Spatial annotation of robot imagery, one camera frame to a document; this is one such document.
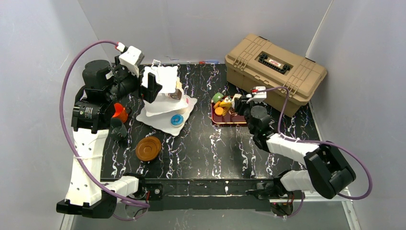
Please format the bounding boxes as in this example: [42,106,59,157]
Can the metal serving tongs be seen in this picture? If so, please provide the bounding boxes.
[227,98,238,122]

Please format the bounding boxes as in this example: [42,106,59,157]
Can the chocolate swirl roll cake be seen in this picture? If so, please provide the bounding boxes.
[168,88,183,100]

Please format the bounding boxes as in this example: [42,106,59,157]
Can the white three-tier cake stand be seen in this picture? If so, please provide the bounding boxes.
[136,59,197,136]

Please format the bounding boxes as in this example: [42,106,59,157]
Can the white coconut ball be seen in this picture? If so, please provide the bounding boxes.
[177,107,188,115]

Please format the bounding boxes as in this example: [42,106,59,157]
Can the blue sprinkled donut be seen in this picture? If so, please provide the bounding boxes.
[170,114,184,127]

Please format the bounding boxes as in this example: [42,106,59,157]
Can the yellow layered cake piece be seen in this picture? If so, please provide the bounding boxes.
[176,78,183,91]

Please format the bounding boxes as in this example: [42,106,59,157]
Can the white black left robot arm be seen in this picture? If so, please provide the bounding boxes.
[56,60,162,219]

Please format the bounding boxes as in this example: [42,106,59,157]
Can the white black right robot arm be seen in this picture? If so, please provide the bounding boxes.
[233,96,356,199]

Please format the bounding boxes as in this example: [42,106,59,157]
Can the yellow decorated cake slice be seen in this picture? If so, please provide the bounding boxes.
[219,98,232,108]

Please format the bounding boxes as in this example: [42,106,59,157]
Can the red dessert tray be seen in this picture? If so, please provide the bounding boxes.
[211,96,247,127]

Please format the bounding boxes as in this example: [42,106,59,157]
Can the green swirl roll cake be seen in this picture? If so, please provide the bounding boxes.
[211,92,223,104]

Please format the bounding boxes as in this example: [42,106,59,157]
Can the orange plastic cup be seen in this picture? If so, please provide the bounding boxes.
[112,103,132,123]

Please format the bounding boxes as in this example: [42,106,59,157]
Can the tan plastic toolbox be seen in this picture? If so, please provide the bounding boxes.
[225,34,327,117]

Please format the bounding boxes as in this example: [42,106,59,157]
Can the dark green cup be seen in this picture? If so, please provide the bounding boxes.
[109,118,127,141]

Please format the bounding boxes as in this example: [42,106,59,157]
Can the brown round wooden lid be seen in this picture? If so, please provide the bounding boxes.
[135,136,162,161]

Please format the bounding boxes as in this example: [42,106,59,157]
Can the red blue screwdriver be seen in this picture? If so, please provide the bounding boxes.
[198,60,219,65]

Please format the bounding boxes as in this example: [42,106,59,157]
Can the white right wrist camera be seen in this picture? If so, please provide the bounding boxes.
[247,86,267,103]

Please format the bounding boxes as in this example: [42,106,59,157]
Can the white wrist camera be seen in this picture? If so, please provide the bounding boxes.
[115,42,145,78]
[247,86,267,103]

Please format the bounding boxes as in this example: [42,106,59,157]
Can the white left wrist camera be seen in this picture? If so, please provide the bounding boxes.
[115,42,145,78]

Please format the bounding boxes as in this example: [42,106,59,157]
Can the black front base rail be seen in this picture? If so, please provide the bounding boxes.
[141,178,283,211]

